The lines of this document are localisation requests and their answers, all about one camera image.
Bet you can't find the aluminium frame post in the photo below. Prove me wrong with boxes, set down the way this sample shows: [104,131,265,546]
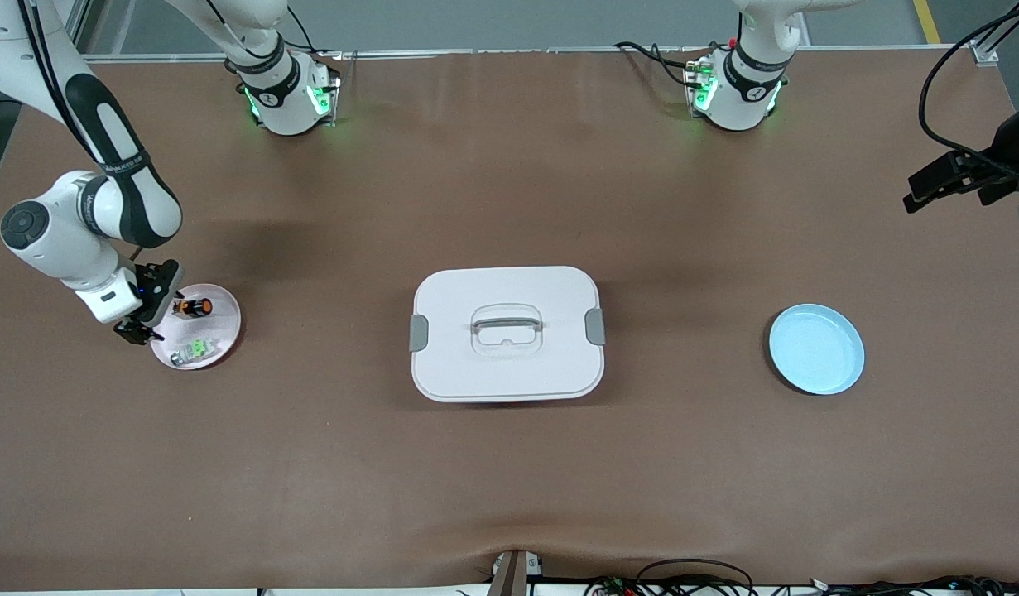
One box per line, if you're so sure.
[970,0,1019,66]
[58,0,92,59]

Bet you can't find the green push-button switch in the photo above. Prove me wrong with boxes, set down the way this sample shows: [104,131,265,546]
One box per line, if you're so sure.
[170,337,222,368]

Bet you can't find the coloured wire bundle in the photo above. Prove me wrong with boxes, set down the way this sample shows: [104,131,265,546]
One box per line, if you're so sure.
[584,575,642,596]

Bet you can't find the black cable bundle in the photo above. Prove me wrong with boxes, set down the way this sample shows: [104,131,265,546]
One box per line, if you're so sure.
[807,574,1019,596]

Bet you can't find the light blue round plate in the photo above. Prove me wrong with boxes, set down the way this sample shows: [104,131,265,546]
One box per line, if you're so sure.
[768,303,866,396]

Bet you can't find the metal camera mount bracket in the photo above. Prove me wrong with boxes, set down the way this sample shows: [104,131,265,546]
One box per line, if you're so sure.
[486,549,545,596]

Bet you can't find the grey box lid handle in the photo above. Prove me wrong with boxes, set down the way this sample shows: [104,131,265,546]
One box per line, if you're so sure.
[473,312,543,336]

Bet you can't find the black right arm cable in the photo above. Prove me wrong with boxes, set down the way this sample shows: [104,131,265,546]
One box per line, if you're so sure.
[17,0,92,162]

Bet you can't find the silver table edge rail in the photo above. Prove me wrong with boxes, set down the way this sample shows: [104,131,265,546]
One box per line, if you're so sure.
[83,45,973,64]

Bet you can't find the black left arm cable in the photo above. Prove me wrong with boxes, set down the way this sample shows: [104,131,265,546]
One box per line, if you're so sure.
[919,0,1019,179]

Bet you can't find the brown table mat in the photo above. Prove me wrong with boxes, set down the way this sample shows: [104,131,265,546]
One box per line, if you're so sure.
[0,48,1019,591]

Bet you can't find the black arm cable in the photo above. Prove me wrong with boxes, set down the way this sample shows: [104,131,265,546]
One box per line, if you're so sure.
[919,0,1019,179]
[17,0,92,162]

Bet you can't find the black base power cable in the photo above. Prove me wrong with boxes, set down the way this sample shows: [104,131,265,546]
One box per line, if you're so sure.
[613,40,709,88]

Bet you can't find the pink round plate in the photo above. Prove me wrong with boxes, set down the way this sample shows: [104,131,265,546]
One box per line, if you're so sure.
[149,283,243,371]

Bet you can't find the white lidded storage box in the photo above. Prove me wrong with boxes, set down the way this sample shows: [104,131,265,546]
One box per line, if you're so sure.
[410,265,606,404]

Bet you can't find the black looped cable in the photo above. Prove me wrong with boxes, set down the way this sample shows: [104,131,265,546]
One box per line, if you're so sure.
[635,559,756,596]

